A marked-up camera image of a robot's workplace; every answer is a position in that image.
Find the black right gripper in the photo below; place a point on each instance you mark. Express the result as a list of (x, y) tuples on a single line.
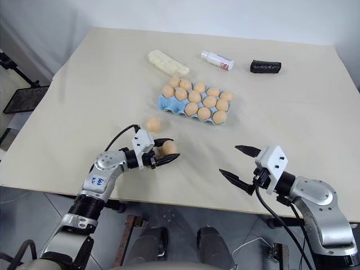
[(262, 177)]

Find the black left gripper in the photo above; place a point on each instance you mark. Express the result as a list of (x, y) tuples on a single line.
[(148, 160)]

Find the tan egg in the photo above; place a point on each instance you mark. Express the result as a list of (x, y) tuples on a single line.
[(213, 91), (191, 109), (204, 113), (219, 117), (174, 82), (222, 105), (209, 101), (185, 84), (181, 94), (153, 124), (226, 96), (168, 91), (194, 97), (169, 147), (200, 87)]

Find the black jointed stand arm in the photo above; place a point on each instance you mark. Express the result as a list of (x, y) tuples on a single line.
[(17, 70)]

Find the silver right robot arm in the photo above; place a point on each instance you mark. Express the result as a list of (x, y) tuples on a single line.
[(315, 191)]

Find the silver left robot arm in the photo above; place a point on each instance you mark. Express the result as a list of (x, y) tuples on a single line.
[(104, 166)]

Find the blue egg carton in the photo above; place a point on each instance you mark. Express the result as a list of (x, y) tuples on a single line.
[(164, 104)]

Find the dark grey rounded shape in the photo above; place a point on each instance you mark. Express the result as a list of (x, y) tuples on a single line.
[(152, 246), (213, 247)]

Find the beige table cloth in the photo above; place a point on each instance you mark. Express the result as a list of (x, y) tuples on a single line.
[(84, 112)]

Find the white crumpled plastic bag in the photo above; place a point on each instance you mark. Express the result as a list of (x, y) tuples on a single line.
[(167, 63)]

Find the black bag roll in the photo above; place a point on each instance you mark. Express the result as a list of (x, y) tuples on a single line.
[(265, 67)]

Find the white plastic bottle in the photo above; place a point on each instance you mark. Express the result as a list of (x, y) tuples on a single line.
[(217, 60)]

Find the black metal tray stand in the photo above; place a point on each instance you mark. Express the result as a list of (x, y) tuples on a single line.
[(24, 98)]

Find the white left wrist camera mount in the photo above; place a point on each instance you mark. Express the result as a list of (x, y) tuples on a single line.
[(142, 144)]

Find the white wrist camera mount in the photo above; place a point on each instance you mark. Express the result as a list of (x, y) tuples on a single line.
[(142, 144), (271, 163)]

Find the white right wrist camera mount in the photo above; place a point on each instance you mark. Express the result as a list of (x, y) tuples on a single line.
[(271, 163)]

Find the rusty metal table bracket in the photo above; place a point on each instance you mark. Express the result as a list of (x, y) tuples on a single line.
[(278, 254), (130, 233)]

